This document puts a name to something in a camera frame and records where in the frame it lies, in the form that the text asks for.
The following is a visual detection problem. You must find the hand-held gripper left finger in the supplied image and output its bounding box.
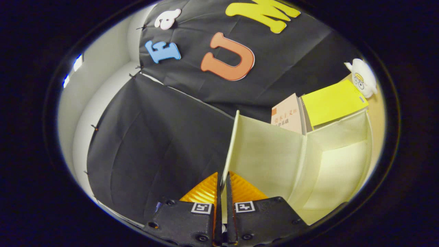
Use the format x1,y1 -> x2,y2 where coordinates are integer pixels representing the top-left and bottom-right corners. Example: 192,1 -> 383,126
143,172 -> 223,247

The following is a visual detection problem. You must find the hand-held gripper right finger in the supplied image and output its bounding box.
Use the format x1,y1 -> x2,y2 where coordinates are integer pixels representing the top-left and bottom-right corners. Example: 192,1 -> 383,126
225,171 -> 310,247

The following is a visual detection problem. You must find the beige fabric storage box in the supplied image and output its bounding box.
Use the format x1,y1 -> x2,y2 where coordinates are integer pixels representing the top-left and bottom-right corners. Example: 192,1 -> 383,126
221,110 -> 374,226

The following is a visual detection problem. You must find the beige paperback book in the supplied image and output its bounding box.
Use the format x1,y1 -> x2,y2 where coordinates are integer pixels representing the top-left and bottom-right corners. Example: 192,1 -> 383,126
271,93 -> 307,135

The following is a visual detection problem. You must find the yellow book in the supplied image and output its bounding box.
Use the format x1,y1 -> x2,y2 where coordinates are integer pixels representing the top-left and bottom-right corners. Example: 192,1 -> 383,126
301,80 -> 369,131

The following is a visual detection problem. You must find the white plush toy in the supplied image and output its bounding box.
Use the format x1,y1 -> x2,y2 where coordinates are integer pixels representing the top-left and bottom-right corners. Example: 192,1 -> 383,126
344,58 -> 378,99

